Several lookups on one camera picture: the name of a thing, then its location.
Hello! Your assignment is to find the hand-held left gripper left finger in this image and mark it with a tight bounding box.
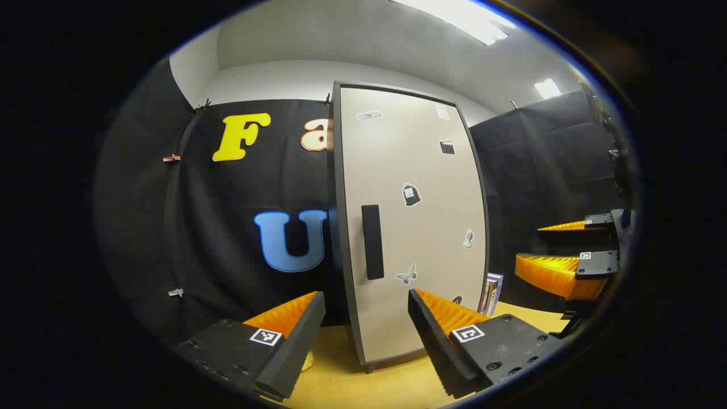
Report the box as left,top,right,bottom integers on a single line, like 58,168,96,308
172,291,327,403

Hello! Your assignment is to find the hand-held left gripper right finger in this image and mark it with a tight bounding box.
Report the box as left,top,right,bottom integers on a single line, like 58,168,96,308
407,287,564,399

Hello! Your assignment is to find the beige cabinet door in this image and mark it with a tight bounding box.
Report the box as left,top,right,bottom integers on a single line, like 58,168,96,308
338,84,490,365

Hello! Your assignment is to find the grey cabinet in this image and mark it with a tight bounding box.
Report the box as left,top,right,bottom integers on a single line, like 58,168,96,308
325,81,494,374

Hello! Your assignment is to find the white book stack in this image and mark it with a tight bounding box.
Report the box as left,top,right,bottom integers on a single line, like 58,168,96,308
479,273,505,318

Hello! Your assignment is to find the small ceiling light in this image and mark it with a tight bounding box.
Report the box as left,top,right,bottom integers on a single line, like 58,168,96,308
534,78,563,100

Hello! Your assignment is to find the black backdrop cloth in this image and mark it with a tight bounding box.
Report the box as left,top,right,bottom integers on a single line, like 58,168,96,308
94,57,628,347

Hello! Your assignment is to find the large ceiling light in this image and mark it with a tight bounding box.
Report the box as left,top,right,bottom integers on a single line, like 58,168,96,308
389,0,516,46

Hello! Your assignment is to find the black door handle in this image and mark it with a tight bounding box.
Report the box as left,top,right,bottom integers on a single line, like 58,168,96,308
361,204,385,281

